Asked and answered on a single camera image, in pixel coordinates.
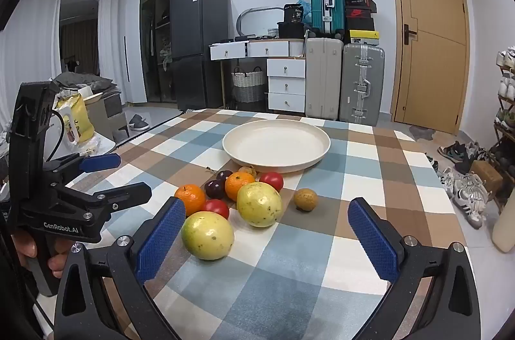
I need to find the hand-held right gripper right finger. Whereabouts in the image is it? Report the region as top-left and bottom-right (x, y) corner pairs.
(347, 197), (481, 340)

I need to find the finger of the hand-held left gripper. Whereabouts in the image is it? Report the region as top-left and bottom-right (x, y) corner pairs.
(42, 153), (122, 188)
(52, 181), (153, 218)

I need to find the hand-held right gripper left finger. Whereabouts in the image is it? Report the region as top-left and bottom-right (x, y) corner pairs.
(54, 197), (188, 340)

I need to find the orange mandarin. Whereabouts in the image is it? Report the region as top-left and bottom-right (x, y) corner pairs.
(224, 171), (256, 201)
(174, 184), (207, 216)

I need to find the red cherry tomato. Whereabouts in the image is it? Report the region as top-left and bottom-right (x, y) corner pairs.
(200, 199), (230, 220)
(258, 171), (284, 192)

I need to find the dark plum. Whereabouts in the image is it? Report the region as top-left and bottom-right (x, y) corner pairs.
(204, 179), (226, 200)

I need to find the dark red cherry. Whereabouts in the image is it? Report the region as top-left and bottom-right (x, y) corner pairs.
(206, 166), (234, 182)

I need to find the cream round plate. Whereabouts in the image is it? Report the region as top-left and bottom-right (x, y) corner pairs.
(222, 119), (331, 174)

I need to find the person's left hand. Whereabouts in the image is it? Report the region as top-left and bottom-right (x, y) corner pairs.
(11, 231), (71, 278)

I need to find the open cardboard box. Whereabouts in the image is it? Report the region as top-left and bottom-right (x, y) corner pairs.
(82, 93), (129, 142)

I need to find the yellow printed bag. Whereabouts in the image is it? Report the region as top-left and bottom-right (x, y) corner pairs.
(56, 93), (95, 145)

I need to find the checked tablecloth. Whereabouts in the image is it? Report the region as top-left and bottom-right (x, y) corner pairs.
(52, 107), (469, 340)

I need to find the grey cloth pile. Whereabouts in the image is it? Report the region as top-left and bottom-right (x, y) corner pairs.
(52, 71), (117, 93)

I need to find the group of assorted shoes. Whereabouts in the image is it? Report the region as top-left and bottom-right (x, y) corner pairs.
(426, 46), (515, 230)

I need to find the white wardrobe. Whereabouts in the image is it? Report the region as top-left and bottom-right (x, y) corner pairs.
(121, 0), (147, 105)

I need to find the small brown cardboard box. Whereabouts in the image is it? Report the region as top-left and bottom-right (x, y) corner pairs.
(470, 160), (503, 190)

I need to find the dark glass cabinet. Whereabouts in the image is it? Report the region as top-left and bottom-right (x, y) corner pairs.
(139, 0), (201, 105)

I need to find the black refrigerator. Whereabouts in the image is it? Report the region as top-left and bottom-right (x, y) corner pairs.
(169, 0), (230, 111)

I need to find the silver suitcase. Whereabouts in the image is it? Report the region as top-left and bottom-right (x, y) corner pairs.
(339, 42), (386, 126)

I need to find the woven laundry basket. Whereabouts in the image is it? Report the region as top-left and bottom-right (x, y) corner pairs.
(231, 67), (267, 103)

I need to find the wooden shoe rack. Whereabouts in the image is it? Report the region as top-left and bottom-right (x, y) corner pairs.
(493, 51), (515, 212)

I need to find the beige suitcase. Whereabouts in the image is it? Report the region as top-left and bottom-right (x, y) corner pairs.
(304, 37), (344, 121)

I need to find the white desk with drawers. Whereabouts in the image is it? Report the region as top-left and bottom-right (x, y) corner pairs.
(209, 38), (306, 113)

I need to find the yellow shoe box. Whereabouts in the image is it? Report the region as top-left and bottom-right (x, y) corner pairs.
(349, 30), (380, 45)

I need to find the wooden door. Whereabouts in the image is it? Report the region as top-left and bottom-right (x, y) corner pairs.
(385, 0), (471, 135)

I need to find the oval silver mirror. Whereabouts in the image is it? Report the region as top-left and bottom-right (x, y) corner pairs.
(236, 6), (284, 37)

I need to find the plain black shoe box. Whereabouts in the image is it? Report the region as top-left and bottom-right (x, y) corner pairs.
(346, 18), (377, 31)

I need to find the black fabric box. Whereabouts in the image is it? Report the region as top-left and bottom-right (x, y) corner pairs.
(277, 22), (305, 39)

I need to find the red and black shoe box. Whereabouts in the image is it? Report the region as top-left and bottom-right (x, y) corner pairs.
(345, 7), (378, 20)

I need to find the black printed pouch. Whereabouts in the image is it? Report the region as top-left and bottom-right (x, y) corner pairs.
(284, 3), (303, 24)

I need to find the teal suitcase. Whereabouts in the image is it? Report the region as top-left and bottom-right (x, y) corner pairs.
(309, 0), (346, 36)

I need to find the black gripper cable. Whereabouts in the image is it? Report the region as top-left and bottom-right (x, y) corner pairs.
(42, 109), (67, 164)

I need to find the black door handle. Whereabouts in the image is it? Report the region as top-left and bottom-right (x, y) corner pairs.
(403, 23), (419, 46)

